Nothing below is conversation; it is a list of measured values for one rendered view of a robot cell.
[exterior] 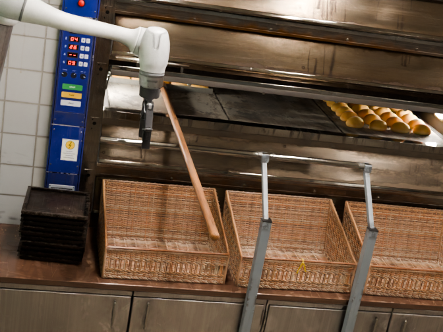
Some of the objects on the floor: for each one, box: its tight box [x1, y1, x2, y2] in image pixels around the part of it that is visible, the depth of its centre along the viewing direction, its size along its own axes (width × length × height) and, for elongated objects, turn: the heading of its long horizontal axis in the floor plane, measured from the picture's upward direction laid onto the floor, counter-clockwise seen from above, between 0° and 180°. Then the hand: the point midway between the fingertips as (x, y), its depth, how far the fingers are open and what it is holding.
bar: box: [100, 136, 379, 332], centre depth 369 cm, size 31×127×118 cm, turn 75°
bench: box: [0, 223, 443, 332], centre depth 402 cm, size 56×242×58 cm, turn 75°
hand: (144, 139), depth 304 cm, fingers open, 13 cm apart
